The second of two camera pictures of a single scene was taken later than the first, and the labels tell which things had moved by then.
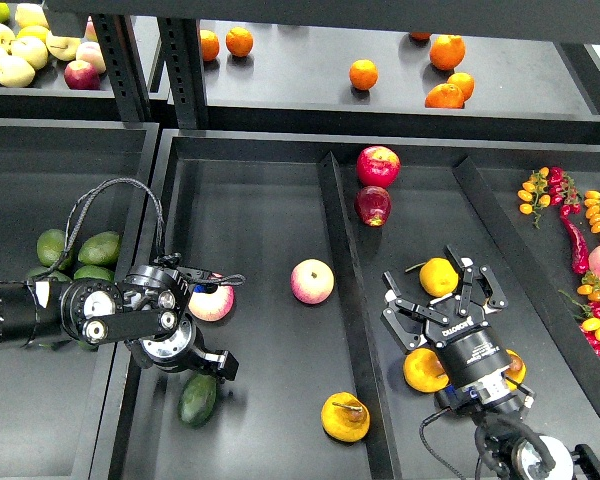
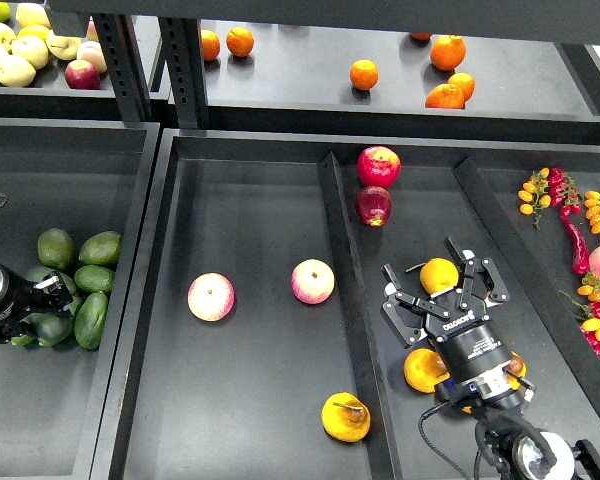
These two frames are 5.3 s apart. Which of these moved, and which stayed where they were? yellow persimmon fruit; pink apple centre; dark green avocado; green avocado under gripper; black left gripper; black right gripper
Moved: dark green avocado; black left gripper
Stayed: green avocado under gripper; yellow persimmon fruit; black right gripper; pink apple centre
